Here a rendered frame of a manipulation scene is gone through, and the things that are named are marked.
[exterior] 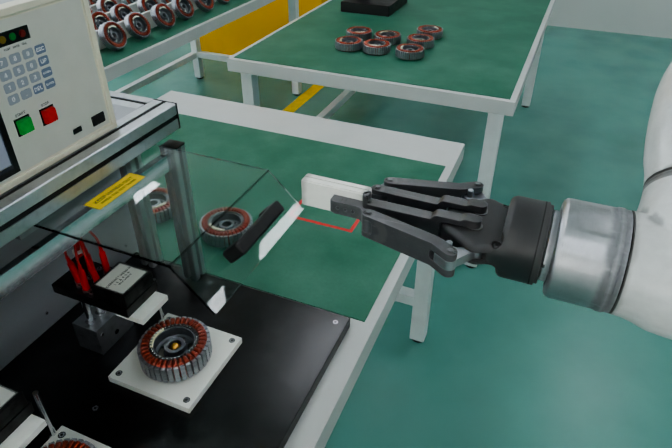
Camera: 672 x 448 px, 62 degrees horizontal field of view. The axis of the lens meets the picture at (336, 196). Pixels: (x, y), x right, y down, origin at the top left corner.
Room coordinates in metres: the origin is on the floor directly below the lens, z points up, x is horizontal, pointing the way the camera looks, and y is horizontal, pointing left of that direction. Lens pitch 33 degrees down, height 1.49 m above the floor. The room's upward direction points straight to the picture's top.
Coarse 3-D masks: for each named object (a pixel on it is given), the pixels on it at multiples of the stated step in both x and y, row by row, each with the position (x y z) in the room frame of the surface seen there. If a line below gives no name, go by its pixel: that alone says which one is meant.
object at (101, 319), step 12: (96, 312) 0.67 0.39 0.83; (108, 312) 0.67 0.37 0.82; (84, 324) 0.65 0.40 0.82; (96, 324) 0.65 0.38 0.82; (108, 324) 0.66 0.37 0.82; (120, 324) 0.68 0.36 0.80; (132, 324) 0.70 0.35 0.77; (84, 336) 0.64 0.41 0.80; (96, 336) 0.63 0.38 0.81; (108, 336) 0.65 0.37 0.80; (120, 336) 0.67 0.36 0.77; (96, 348) 0.64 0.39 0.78; (108, 348) 0.64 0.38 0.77
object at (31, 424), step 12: (0, 384) 0.45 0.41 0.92; (0, 396) 0.44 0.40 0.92; (12, 396) 0.44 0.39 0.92; (24, 396) 0.44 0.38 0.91; (0, 408) 0.42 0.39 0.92; (12, 408) 0.43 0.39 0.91; (24, 408) 0.44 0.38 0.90; (0, 420) 0.41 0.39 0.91; (12, 420) 0.42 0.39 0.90; (24, 420) 0.43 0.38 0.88; (36, 420) 0.43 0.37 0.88; (0, 432) 0.40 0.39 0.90; (12, 432) 0.41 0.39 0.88; (24, 432) 0.42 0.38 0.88; (36, 432) 0.42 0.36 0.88; (0, 444) 0.40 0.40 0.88; (12, 444) 0.40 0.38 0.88; (24, 444) 0.40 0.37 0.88
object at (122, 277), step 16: (112, 272) 0.66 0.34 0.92; (128, 272) 0.66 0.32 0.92; (144, 272) 0.66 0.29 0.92; (64, 288) 0.65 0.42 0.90; (80, 288) 0.65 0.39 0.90; (96, 288) 0.63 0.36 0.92; (112, 288) 0.63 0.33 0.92; (128, 288) 0.63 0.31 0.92; (144, 288) 0.65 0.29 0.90; (96, 304) 0.63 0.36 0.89; (112, 304) 0.62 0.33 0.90; (128, 304) 0.61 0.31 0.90; (144, 304) 0.63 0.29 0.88; (160, 304) 0.64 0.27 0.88; (144, 320) 0.60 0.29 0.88
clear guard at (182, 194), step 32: (160, 160) 0.76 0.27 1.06; (192, 160) 0.76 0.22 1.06; (224, 160) 0.76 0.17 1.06; (96, 192) 0.66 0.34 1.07; (128, 192) 0.66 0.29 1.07; (160, 192) 0.66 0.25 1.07; (192, 192) 0.66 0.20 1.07; (224, 192) 0.66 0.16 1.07; (256, 192) 0.68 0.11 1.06; (288, 192) 0.71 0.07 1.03; (64, 224) 0.59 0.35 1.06; (96, 224) 0.59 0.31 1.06; (128, 224) 0.59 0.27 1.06; (160, 224) 0.59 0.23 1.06; (192, 224) 0.59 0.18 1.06; (224, 224) 0.60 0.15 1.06; (288, 224) 0.66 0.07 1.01; (160, 256) 0.52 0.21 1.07; (192, 256) 0.53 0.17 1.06; (256, 256) 0.59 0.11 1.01; (192, 288) 0.50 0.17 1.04; (224, 288) 0.52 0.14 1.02
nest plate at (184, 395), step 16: (224, 336) 0.66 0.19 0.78; (160, 352) 0.63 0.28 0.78; (224, 352) 0.63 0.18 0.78; (128, 368) 0.59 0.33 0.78; (208, 368) 0.59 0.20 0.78; (128, 384) 0.56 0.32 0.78; (144, 384) 0.56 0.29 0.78; (160, 384) 0.56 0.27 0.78; (176, 384) 0.56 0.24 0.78; (192, 384) 0.56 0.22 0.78; (208, 384) 0.57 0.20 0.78; (160, 400) 0.54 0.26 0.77; (176, 400) 0.54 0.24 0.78; (192, 400) 0.54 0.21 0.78
